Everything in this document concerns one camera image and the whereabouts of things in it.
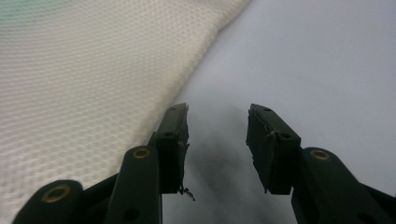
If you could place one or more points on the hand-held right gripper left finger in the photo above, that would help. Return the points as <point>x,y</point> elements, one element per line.
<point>170,155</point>

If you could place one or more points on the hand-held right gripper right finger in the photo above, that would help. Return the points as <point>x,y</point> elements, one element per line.
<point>274,155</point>

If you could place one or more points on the white waffle-weave cloth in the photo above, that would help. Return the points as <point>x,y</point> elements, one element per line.
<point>93,77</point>

